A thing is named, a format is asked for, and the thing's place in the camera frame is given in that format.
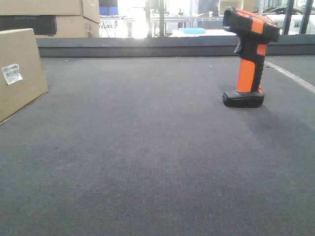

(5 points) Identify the white barcode label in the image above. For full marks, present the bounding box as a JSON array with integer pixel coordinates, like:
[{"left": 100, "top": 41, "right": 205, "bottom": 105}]
[{"left": 2, "top": 63, "right": 23, "bottom": 85}]

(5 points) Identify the orange black barcode scanner gun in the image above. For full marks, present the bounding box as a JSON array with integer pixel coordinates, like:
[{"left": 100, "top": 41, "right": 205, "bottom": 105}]
[{"left": 222, "top": 6, "right": 280, "bottom": 108}]

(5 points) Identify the brown cardboard package box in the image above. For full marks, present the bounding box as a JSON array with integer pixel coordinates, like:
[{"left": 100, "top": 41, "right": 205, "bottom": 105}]
[{"left": 0, "top": 29, "right": 49, "bottom": 124}]

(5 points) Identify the white background table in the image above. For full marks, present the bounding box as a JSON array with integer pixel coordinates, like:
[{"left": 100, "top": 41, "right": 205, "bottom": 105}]
[{"left": 169, "top": 28, "right": 236, "bottom": 37}]

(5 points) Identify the stacked cardboard boxes background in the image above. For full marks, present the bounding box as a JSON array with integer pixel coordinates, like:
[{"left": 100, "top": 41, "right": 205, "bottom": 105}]
[{"left": 0, "top": 0, "right": 100, "bottom": 38}]

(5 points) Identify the blue tray on table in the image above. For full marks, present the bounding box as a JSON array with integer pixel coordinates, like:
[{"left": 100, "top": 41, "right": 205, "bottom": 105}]
[{"left": 178, "top": 28, "right": 206, "bottom": 34}]

